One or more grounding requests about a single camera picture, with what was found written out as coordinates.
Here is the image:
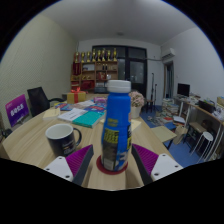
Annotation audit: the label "black microphone stand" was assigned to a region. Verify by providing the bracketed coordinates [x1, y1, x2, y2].
[149, 72, 158, 113]

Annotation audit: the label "blue drink bottle white cap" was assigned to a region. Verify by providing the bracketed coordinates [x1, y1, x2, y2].
[100, 79, 133, 173]

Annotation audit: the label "white pot pink flowers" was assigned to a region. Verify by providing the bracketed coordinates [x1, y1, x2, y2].
[129, 90, 146, 120]

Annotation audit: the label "white round stool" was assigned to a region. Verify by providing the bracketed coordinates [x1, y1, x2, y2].
[193, 131, 214, 158]

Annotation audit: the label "black glass double door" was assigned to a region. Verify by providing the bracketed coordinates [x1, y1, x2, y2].
[91, 45, 148, 99]

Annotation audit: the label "black mug white inside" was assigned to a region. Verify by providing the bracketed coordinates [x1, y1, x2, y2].
[44, 123, 83, 158]

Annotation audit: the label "small light wooden side table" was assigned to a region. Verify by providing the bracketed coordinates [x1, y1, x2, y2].
[150, 125, 178, 149]

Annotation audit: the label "black computer monitor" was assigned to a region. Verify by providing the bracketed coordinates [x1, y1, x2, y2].
[176, 82, 191, 98]

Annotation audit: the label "pale yellow notepad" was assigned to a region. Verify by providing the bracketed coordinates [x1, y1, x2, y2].
[42, 107, 62, 121]

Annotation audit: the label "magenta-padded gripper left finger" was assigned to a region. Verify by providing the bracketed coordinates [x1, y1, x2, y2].
[43, 143, 95, 186]

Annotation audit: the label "long wooden wall desk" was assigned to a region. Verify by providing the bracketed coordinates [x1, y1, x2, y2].
[174, 96, 224, 158]

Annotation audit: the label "white air conditioner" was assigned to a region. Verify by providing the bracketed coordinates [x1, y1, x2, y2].
[161, 47, 177, 64]

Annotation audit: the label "yellow gift box red ribbon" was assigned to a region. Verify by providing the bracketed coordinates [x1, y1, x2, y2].
[66, 87, 87, 104]

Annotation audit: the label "wooden shelf unit with trophies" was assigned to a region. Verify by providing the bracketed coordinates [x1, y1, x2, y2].
[69, 47, 119, 94]

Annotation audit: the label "black office chair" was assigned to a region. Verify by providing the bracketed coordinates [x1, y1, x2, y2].
[27, 86, 66, 118]

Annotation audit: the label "brown square stool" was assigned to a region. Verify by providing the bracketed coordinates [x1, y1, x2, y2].
[184, 121, 208, 144]

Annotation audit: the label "colourful printed magazine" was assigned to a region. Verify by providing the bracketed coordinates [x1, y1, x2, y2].
[54, 101, 74, 112]

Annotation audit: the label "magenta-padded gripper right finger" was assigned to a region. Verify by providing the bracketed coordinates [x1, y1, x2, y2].
[130, 143, 184, 186]

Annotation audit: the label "flat round red coaster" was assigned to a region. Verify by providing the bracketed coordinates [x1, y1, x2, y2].
[95, 154, 129, 176]

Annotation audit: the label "stack of books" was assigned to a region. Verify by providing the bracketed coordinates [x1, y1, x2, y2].
[161, 97, 181, 124]

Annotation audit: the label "purple sign board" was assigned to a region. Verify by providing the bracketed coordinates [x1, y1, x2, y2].
[4, 93, 30, 128]

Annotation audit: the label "white book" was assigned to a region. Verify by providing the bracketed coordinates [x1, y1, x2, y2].
[57, 107, 88, 123]

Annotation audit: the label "teal book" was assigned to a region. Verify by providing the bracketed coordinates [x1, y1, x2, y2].
[71, 110, 105, 129]

